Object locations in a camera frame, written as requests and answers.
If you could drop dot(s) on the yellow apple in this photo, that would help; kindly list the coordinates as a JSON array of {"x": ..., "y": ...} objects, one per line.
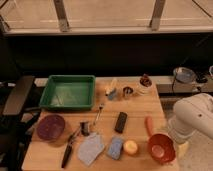
[{"x": 130, "y": 147}]

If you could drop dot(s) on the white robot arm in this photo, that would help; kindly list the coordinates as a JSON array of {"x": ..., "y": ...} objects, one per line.
[{"x": 191, "y": 114}]

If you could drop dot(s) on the red bowl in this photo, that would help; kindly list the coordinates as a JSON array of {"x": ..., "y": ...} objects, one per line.
[{"x": 161, "y": 149}]

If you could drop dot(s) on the small metal cup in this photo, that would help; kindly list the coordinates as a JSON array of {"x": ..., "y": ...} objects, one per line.
[{"x": 127, "y": 92}]

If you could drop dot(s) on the silver fork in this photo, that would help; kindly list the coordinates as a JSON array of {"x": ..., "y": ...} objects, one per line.
[{"x": 101, "y": 106}]

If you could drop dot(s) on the black rectangular block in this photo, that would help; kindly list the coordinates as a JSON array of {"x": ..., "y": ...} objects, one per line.
[{"x": 120, "y": 123}]

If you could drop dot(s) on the white cup with brown contents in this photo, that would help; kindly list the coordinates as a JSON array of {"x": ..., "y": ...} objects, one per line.
[{"x": 145, "y": 84}]

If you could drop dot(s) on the green plastic tray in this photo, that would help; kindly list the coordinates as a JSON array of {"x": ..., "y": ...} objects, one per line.
[{"x": 68, "y": 92}]

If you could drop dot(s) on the small black clip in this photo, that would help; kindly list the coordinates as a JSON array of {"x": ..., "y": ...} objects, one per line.
[{"x": 85, "y": 131}]

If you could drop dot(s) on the orange carrot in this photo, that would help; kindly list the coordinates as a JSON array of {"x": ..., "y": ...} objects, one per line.
[{"x": 149, "y": 125}]

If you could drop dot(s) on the light blue cloth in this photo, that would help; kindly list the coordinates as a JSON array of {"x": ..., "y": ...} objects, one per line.
[{"x": 90, "y": 148}]

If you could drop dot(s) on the blue sponge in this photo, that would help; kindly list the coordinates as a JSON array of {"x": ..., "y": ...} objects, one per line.
[{"x": 115, "y": 148}]

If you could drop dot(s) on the purple plate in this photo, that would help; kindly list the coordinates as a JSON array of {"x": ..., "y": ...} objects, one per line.
[{"x": 50, "y": 127}]

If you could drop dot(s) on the black chair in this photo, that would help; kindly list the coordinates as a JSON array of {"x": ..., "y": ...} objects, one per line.
[{"x": 10, "y": 119}]

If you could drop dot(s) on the black handled knife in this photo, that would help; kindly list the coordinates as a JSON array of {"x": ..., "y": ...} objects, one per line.
[{"x": 68, "y": 149}]

